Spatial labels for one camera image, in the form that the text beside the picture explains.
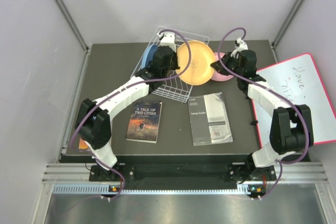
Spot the grey setup guide booklet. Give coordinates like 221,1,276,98
187,92,233,146

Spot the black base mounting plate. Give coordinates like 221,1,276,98
88,163,278,183

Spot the pink framed whiteboard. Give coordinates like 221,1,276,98
257,54,335,145

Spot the pink plate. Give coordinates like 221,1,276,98
211,52,234,82

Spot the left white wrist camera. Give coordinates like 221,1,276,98
157,31,176,52

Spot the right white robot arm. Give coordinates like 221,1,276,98
211,49,314,180

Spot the blue plate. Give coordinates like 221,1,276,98
141,44,157,69

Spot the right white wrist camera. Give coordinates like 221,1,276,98
230,38,248,58

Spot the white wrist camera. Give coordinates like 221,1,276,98
230,38,248,58
157,31,176,52

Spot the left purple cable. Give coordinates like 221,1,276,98
69,28,192,200

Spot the orange plate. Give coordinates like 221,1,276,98
175,40,216,86

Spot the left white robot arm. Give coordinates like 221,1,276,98
75,46,179,180

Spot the white wire dish rack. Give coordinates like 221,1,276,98
131,26,211,103

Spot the grey slotted cable duct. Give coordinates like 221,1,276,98
52,184,262,195

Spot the aluminium frame rail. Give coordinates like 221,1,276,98
43,162,329,184

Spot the blue fantasy cover book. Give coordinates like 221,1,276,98
78,137,91,154

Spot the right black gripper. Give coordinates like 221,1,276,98
212,51,244,79

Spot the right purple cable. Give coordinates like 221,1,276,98
217,27,310,200

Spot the purple cable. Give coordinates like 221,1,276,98
69,28,192,200
217,27,310,200

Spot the Tale of Two Cities book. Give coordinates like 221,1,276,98
126,101,162,143

